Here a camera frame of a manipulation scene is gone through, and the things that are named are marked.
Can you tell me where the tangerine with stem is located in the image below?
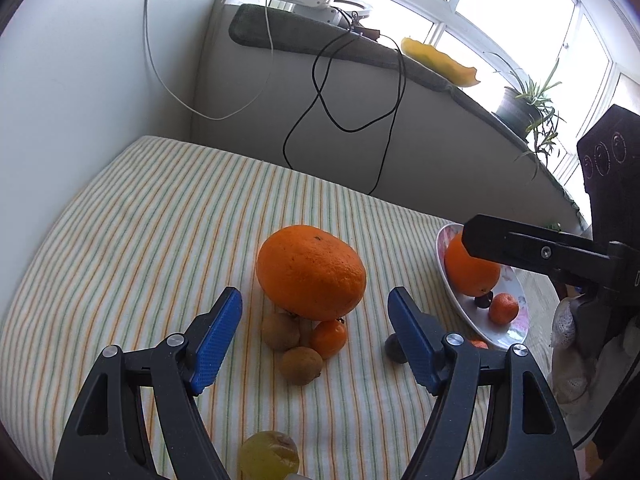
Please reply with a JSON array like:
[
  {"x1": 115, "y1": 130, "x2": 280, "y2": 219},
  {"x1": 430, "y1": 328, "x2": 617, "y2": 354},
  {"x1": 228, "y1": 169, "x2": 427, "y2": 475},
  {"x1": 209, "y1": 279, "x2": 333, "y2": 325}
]
[{"x1": 469, "y1": 339, "x2": 489, "y2": 350}]

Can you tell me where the black right camera box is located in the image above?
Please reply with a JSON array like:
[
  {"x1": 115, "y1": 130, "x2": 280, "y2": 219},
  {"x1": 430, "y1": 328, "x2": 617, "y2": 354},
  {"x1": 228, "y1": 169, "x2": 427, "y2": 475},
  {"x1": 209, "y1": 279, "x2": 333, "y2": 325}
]
[{"x1": 577, "y1": 104, "x2": 640, "y2": 249}]

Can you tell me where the yellow bowl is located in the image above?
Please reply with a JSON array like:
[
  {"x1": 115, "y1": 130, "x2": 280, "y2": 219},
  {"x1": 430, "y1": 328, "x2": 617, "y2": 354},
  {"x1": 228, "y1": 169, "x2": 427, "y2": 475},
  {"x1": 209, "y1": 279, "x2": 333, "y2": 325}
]
[{"x1": 400, "y1": 38, "x2": 480, "y2": 88}]

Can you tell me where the large round orange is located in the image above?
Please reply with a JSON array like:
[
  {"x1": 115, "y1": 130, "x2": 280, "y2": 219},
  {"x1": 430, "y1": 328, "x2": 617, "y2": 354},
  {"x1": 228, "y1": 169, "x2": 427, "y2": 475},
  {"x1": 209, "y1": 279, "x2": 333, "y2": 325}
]
[{"x1": 256, "y1": 224, "x2": 367, "y2": 321}]

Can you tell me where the white gloved right hand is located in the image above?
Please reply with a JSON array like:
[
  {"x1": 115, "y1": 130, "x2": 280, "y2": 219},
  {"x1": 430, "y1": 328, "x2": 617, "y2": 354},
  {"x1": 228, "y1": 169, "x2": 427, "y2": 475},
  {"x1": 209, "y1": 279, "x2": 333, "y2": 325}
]
[{"x1": 549, "y1": 297, "x2": 639, "y2": 431}]

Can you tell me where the potted spider plant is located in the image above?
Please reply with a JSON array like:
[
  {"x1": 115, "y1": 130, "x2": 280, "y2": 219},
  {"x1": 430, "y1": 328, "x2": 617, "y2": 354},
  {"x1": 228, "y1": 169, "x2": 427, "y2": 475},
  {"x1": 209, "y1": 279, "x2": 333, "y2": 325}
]
[{"x1": 491, "y1": 52, "x2": 564, "y2": 181}]

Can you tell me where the white floral plate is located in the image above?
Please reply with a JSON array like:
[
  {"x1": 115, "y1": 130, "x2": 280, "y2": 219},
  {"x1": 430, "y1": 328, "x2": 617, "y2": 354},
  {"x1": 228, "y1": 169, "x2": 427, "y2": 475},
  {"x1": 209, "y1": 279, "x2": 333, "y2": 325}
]
[{"x1": 435, "y1": 223, "x2": 529, "y2": 349}]

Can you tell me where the black cable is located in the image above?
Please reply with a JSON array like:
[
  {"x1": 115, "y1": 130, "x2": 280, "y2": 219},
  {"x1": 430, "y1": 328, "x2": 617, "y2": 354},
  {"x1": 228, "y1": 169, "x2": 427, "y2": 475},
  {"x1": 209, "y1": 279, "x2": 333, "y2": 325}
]
[{"x1": 282, "y1": 6, "x2": 409, "y2": 196}]

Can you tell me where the small orange kumquat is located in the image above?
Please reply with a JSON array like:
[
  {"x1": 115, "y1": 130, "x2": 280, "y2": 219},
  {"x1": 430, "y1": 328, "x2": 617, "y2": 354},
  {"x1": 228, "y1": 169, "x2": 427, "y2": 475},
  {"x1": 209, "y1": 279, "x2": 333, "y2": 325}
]
[{"x1": 309, "y1": 318, "x2": 348, "y2": 360}]

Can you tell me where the brown longan upper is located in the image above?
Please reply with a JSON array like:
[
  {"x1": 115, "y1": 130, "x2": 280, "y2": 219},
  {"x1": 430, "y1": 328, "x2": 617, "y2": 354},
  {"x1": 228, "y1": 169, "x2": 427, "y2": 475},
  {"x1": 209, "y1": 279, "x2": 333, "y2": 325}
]
[{"x1": 260, "y1": 313, "x2": 300, "y2": 352}]

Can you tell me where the grey windowsill mat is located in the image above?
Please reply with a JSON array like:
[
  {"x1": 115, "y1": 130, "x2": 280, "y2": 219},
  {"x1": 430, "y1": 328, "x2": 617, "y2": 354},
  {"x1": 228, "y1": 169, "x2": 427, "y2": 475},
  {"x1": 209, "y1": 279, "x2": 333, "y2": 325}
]
[{"x1": 228, "y1": 2, "x2": 589, "y2": 233}]

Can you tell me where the large oval orange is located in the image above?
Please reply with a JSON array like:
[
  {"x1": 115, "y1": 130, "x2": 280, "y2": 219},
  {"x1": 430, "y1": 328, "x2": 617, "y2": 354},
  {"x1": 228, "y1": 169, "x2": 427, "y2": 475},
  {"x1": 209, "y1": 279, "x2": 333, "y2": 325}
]
[{"x1": 444, "y1": 232, "x2": 501, "y2": 297}]

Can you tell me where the green grape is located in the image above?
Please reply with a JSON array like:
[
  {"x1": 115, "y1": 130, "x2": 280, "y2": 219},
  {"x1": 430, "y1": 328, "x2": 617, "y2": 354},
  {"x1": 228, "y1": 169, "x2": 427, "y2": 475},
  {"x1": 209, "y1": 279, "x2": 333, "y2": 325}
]
[{"x1": 239, "y1": 430, "x2": 299, "y2": 479}]

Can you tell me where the striped table cloth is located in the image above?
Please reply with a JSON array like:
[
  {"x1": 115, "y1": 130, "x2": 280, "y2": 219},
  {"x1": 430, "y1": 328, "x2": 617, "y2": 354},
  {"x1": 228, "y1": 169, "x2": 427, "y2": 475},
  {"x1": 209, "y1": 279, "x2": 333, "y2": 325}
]
[{"x1": 1, "y1": 136, "x2": 468, "y2": 479}]

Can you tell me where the white cable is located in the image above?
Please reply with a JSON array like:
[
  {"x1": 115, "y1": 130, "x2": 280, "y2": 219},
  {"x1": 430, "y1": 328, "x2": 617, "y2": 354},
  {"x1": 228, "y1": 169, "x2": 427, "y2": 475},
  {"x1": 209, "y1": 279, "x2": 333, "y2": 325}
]
[{"x1": 143, "y1": 0, "x2": 276, "y2": 123}]

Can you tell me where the tangerine in plate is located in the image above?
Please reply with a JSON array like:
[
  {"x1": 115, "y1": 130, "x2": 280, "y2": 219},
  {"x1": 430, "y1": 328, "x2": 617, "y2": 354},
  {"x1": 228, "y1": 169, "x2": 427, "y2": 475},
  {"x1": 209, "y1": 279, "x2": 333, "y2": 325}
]
[{"x1": 488, "y1": 292, "x2": 520, "y2": 326}]

